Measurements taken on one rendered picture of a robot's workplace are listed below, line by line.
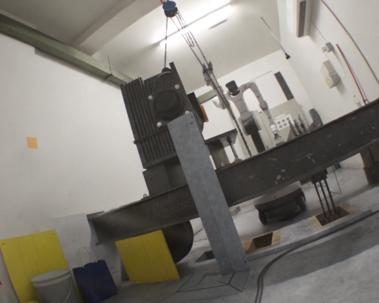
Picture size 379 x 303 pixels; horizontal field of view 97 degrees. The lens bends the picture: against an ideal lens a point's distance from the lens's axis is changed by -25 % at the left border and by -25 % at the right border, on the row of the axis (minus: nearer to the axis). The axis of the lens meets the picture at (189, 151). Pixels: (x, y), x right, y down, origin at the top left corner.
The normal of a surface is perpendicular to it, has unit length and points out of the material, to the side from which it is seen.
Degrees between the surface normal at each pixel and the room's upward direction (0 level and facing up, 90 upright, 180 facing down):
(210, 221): 90
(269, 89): 90
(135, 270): 90
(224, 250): 90
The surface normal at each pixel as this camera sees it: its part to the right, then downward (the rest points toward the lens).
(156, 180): -0.39, -0.06
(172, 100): -0.15, -0.16
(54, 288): 0.54, -0.31
